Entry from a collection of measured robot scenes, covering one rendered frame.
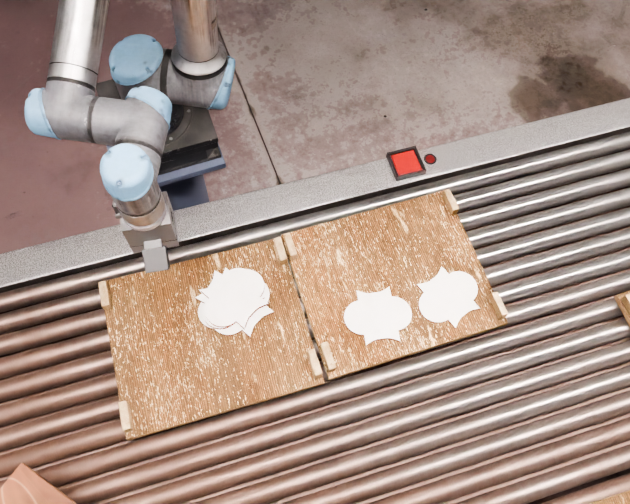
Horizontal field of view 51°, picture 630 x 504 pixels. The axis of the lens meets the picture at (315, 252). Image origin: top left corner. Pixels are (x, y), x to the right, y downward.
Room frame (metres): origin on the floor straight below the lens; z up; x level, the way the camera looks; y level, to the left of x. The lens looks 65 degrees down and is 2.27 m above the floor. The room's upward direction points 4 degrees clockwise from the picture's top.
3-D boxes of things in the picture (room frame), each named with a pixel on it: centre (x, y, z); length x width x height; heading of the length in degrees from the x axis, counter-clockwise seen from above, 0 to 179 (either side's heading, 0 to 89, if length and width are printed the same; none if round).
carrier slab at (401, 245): (0.58, -0.17, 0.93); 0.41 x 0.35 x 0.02; 111
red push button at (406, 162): (0.90, -0.21, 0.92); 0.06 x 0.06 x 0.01; 20
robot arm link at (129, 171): (0.53, 0.29, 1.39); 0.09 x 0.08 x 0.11; 176
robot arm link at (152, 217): (0.53, 0.30, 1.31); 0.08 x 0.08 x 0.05
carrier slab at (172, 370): (0.44, 0.22, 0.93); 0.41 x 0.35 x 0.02; 110
